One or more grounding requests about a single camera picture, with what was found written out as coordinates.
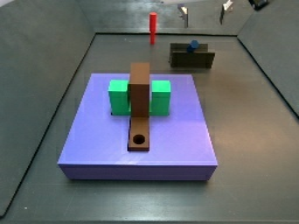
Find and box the brown upright bracket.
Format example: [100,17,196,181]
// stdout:
[127,63,149,151]

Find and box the green block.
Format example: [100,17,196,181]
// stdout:
[108,80,172,116]

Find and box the blue peg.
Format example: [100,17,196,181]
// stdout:
[187,40,200,53]

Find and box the purple base block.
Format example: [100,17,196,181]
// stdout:
[59,73,217,180]

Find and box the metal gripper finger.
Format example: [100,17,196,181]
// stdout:
[177,3,188,27]
[219,0,233,24]

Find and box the red peg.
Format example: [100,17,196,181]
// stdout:
[148,12,157,45]

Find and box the black angle bracket fixture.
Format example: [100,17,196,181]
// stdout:
[169,43,215,69]

